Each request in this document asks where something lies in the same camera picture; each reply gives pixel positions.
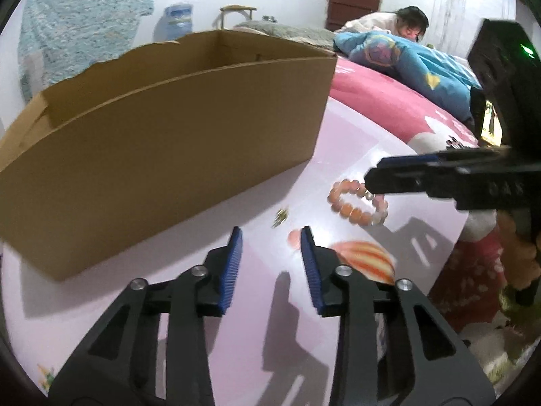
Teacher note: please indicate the white green fluffy towel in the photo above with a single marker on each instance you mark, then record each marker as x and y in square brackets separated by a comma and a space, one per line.
[507, 346]

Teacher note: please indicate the pink floral bedsheet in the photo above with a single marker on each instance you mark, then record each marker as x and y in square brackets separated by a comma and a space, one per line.
[380, 89]

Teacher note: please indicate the teal floral cloth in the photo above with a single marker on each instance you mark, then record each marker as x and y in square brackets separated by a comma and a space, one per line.
[84, 21]

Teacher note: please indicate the blue printed quilt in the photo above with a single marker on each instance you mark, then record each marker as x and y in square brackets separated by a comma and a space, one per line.
[401, 59]

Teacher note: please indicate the wooden chair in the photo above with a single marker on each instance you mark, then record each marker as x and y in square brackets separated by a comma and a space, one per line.
[239, 8]

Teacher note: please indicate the person's right forearm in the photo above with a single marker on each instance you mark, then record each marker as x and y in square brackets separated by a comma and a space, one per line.
[526, 266]

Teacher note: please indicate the blue water bottle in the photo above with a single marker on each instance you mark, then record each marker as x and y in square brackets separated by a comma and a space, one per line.
[179, 19]

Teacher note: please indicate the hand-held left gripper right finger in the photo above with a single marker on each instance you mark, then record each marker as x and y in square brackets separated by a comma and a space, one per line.
[310, 270]

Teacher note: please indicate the grey fluffy blanket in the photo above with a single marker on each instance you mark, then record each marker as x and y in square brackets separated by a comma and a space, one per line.
[287, 31]

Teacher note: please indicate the brown cardboard box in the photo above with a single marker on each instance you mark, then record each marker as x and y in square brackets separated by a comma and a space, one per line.
[169, 156]

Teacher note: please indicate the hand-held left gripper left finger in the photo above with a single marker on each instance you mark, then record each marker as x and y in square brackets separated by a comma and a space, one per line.
[232, 270]

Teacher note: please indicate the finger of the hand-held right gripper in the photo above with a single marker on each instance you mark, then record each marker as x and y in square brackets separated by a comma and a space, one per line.
[410, 160]
[397, 179]

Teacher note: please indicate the gold ornate charm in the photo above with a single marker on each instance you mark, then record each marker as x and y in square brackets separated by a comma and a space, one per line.
[281, 217]

